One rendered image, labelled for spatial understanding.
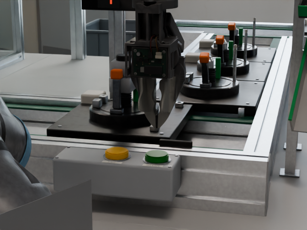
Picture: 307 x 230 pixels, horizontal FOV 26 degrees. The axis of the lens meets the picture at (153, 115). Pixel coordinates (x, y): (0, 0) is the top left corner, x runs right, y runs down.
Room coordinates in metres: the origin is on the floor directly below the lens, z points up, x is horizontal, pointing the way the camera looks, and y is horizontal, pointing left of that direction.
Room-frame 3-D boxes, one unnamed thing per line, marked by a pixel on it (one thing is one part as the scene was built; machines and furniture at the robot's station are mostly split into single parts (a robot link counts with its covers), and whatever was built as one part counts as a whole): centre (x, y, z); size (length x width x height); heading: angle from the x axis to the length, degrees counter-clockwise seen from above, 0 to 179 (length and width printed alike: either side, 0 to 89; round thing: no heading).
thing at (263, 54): (1.99, -0.24, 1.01); 0.24 x 0.24 x 0.13; 77
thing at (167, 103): (1.03, -0.02, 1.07); 0.06 x 0.03 x 0.09; 166
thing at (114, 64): (1.30, 0.06, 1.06); 0.08 x 0.04 x 0.07; 167
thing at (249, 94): (1.51, -0.13, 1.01); 0.24 x 0.24 x 0.13; 77
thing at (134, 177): (1.07, 0.06, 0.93); 0.21 x 0.07 x 0.06; 77
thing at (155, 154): (1.06, -0.01, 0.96); 0.04 x 0.04 x 0.02
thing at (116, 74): (1.25, 0.07, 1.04); 0.04 x 0.02 x 0.08; 167
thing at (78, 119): (1.29, 0.06, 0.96); 0.24 x 0.24 x 0.02; 77
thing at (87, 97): (1.41, 0.13, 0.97); 0.05 x 0.05 x 0.04; 77
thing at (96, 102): (1.29, 0.11, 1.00); 0.02 x 0.01 x 0.02; 167
